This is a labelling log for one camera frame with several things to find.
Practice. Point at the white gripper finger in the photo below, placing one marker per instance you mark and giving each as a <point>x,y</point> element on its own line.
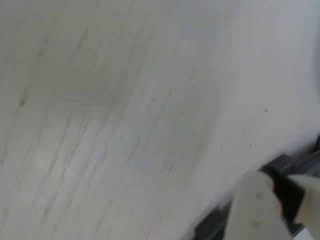
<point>252,212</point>
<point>312,200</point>

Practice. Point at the grey circular toy train track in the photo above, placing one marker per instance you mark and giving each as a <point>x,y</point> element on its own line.
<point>288,197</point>

